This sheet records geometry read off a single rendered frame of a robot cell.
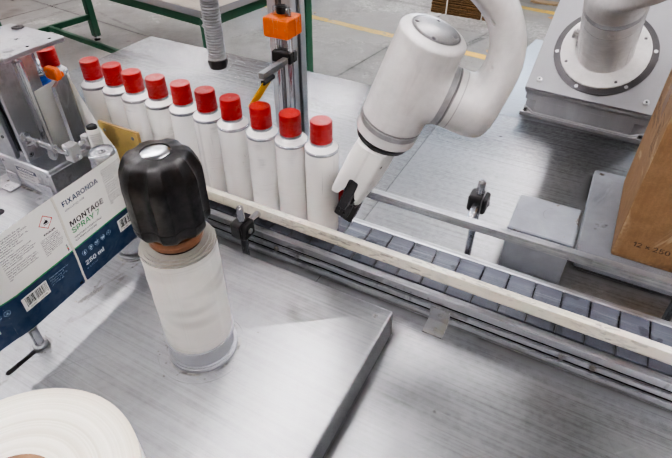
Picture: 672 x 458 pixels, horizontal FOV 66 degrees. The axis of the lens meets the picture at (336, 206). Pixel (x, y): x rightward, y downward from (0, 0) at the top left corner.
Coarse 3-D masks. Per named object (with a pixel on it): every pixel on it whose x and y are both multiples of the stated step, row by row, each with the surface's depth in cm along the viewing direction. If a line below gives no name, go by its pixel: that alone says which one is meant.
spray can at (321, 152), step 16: (320, 128) 73; (320, 144) 75; (336, 144) 77; (320, 160) 76; (336, 160) 77; (320, 176) 77; (336, 176) 79; (320, 192) 79; (320, 208) 81; (320, 224) 83; (336, 224) 85
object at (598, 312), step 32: (256, 224) 88; (352, 224) 88; (352, 256) 82; (416, 256) 81; (448, 256) 81; (448, 288) 76; (512, 288) 76; (544, 288) 76; (544, 320) 71; (608, 320) 71; (640, 320) 71; (608, 352) 67
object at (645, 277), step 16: (384, 192) 81; (416, 208) 79; (432, 208) 78; (464, 224) 76; (480, 224) 75; (512, 240) 74; (528, 240) 72; (544, 240) 72; (560, 256) 71; (576, 256) 70; (592, 256) 70; (608, 272) 69; (624, 272) 68; (640, 272) 67
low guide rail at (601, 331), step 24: (216, 192) 89; (264, 216) 86; (288, 216) 84; (336, 240) 81; (360, 240) 79; (408, 264) 76; (432, 264) 75; (480, 288) 72; (528, 312) 70; (552, 312) 68; (600, 336) 67; (624, 336) 65
